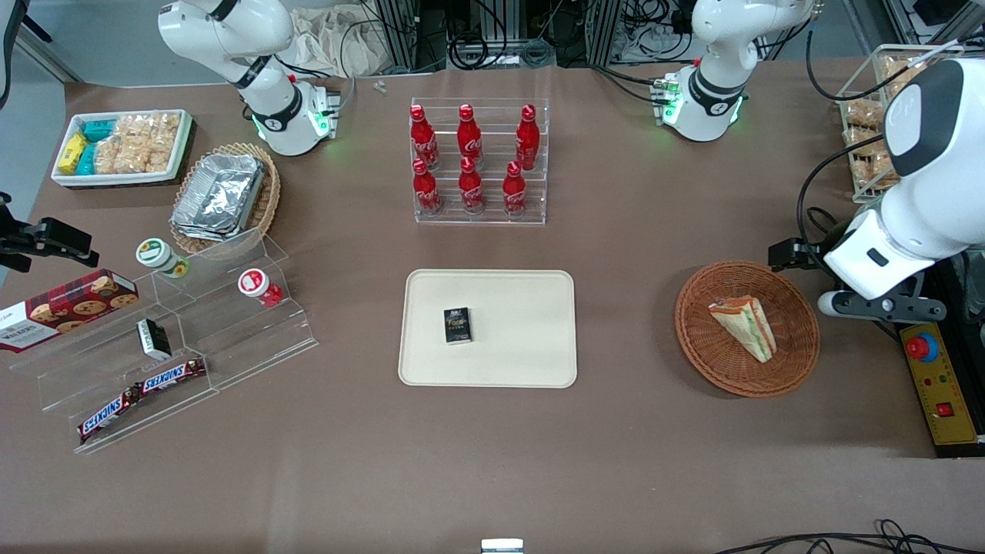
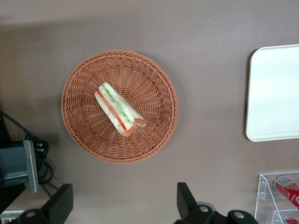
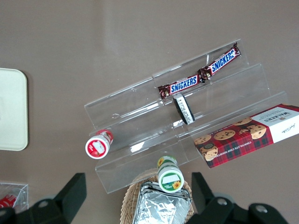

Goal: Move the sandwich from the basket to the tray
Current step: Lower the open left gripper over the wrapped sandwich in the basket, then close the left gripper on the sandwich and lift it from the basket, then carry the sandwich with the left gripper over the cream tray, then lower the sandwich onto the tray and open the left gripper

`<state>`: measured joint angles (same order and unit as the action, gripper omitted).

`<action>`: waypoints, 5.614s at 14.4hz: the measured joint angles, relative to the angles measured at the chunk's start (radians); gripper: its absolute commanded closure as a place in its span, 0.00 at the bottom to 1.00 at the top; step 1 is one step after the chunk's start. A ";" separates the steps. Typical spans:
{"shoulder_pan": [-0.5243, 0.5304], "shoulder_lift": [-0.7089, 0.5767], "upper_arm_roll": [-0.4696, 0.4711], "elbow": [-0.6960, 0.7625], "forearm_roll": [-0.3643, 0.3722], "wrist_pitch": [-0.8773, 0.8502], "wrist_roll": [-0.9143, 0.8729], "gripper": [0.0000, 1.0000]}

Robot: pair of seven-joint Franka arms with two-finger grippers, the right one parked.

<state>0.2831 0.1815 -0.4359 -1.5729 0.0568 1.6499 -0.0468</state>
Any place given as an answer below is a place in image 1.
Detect white wire rack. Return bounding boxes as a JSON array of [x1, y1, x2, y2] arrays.
[[835, 44, 964, 204]]

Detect cracker snack bag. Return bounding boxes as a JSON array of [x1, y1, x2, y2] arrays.
[[846, 142, 903, 195], [842, 98, 886, 149]]

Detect yellow emergency stop box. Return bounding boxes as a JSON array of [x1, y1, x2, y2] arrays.
[[899, 322, 980, 448]]

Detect green lid cup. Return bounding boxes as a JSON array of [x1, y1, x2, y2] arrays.
[[136, 238, 192, 279]]

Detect red tartan cookie box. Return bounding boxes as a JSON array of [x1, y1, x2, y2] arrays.
[[0, 269, 140, 354]]

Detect beige crumpled cloth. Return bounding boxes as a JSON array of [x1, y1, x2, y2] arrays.
[[286, 6, 402, 78]]

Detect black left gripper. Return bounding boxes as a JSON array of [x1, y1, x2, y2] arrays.
[[769, 238, 829, 272]]

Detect clear rice cracker bag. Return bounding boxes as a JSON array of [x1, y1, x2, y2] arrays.
[[92, 135, 124, 175], [115, 113, 182, 175]]

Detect red lid cup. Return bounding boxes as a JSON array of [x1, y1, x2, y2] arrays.
[[237, 268, 285, 309]]

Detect small black white box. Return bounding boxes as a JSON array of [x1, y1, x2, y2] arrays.
[[136, 319, 173, 362]]

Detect triangle sandwich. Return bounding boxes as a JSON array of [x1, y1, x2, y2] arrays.
[[708, 296, 778, 364]]

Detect black coiled cable bundle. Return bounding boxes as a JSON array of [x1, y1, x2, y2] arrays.
[[449, 0, 556, 72]]

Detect beige plastic tray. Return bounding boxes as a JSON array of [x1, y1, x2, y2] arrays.
[[398, 269, 578, 389]]

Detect aluminium profile post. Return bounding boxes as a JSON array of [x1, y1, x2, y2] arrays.
[[587, 0, 624, 67], [374, 0, 421, 75]]

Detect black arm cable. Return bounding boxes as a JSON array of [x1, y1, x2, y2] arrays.
[[796, 15, 963, 259]]

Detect small black box gold print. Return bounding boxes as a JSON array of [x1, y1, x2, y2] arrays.
[[443, 307, 472, 345]]

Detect oval light wicker basket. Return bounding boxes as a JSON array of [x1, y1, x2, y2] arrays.
[[170, 142, 282, 255]]

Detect round brown wicker basket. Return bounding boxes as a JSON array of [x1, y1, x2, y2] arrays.
[[675, 262, 821, 399]]

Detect clear acrylic stepped shelf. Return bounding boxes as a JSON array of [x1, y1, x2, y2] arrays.
[[8, 227, 320, 456]]

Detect black floor cables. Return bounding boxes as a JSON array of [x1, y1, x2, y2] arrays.
[[712, 519, 985, 554]]

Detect snickers chocolate bar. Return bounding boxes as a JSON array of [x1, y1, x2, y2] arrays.
[[134, 357, 208, 395], [76, 384, 144, 446]]

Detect red cola bottle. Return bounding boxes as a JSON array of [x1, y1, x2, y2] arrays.
[[409, 105, 440, 171], [412, 159, 444, 216], [503, 161, 529, 218], [458, 157, 486, 215], [457, 105, 484, 167], [515, 105, 542, 172]]

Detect stacked aluminium foil trays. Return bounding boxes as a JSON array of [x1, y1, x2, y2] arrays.
[[170, 153, 267, 242]]

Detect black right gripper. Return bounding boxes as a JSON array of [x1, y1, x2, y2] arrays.
[[0, 218, 101, 274]]

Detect black machine housing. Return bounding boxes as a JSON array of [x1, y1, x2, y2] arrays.
[[920, 246, 985, 460]]

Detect clear acrylic bottle rack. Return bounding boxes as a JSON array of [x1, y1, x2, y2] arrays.
[[410, 98, 551, 226]]

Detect yellow snack packet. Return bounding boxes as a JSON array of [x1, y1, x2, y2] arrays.
[[57, 132, 88, 175]]

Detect white plastic snack bin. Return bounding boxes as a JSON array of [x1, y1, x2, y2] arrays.
[[52, 109, 193, 189]]

